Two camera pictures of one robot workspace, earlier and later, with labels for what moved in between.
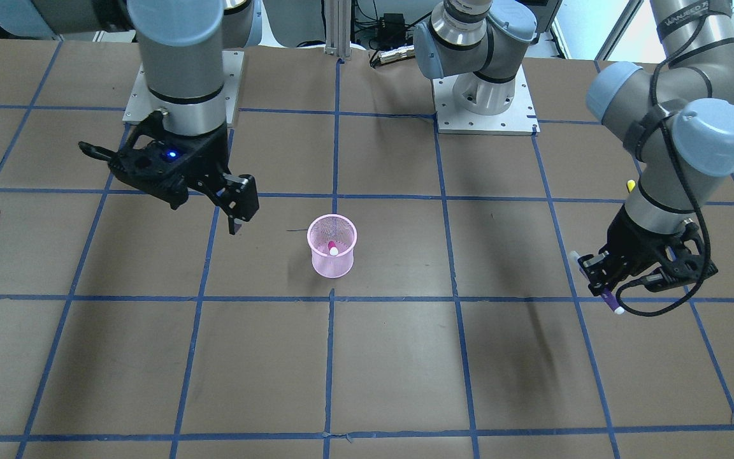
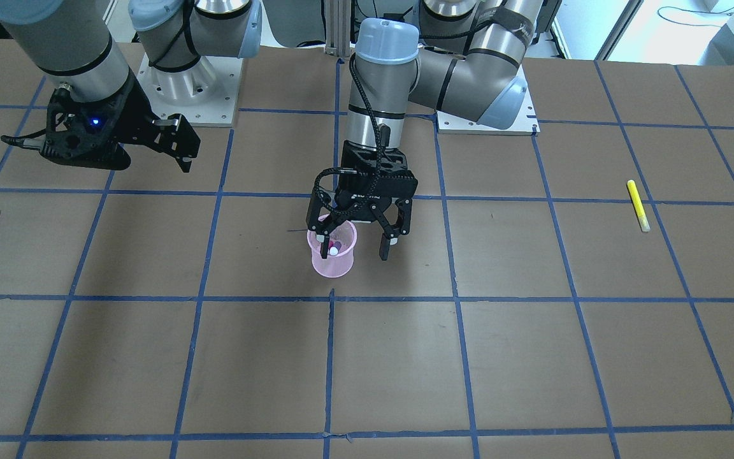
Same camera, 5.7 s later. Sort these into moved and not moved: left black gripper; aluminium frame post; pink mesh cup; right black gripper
Moved: left black gripper; right black gripper
Not moved: pink mesh cup; aluminium frame post
